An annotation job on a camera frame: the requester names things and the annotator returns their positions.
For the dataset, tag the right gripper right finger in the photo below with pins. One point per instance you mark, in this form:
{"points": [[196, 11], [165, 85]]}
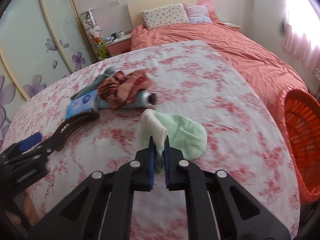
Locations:
{"points": [[174, 177]]}

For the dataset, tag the grey tube black cap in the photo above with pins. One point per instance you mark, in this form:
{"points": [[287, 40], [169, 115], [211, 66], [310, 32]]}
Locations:
{"points": [[143, 99]]}

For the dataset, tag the floral white pillow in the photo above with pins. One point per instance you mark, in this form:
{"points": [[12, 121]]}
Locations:
{"points": [[163, 16]]}

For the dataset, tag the pink floral tablecloth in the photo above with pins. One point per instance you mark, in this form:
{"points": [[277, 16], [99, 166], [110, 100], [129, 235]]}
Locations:
{"points": [[205, 107]]}

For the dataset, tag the pink white left nightstand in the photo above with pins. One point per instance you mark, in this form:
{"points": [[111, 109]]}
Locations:
{"points": [[120, 46]]}

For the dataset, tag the pink window curtain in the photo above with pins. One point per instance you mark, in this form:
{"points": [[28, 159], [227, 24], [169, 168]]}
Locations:
{"points": [[301, 34]]}

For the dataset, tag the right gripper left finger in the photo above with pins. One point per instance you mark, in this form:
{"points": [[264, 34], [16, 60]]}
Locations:
{"points": [[143, 176]]}

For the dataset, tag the bed with coral duvet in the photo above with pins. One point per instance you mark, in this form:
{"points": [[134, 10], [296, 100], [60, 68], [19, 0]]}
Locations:
{"points": [[267, 74]]}

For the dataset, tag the plush toy stack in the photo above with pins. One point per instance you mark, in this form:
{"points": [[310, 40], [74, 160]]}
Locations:
{"points": [[94, 35]]}

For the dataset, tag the right nightstand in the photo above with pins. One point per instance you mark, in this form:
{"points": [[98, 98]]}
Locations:
{"points": [[233, 26]]}

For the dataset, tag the mug on nightstand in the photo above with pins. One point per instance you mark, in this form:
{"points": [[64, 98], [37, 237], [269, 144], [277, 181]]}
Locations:
{"points": [[120, 34]]}

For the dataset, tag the pink striped pillow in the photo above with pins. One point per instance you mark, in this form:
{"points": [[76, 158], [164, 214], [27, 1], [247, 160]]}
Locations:
{"points": [[197, 13]]}

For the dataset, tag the red checked cloth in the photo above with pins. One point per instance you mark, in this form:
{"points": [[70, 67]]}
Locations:
{"points": [[121, 89]]}

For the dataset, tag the glass floral wardrobe door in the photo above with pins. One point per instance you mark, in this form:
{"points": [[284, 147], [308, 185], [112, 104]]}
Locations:
{"points": [[41, 42]]}

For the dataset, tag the blue tissue pack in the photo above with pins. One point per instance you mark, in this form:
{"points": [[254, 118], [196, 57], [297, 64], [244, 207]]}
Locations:
{"points": [[86, 103]]}

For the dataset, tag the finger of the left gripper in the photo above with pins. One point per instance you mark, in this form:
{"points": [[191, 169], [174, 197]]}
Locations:
{"points": [[54, 143], [26, 144]]}

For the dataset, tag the red plastic trash basket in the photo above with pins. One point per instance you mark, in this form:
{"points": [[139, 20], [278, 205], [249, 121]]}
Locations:
{"points": [[296, 113]]}

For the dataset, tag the grey green cloth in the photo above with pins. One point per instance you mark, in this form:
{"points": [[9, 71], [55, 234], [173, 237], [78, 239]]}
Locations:
{"points": [[96, 82]]}

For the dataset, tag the left human hand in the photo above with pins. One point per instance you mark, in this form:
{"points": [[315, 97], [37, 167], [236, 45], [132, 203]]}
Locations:
{"points": [[29, 211]]}

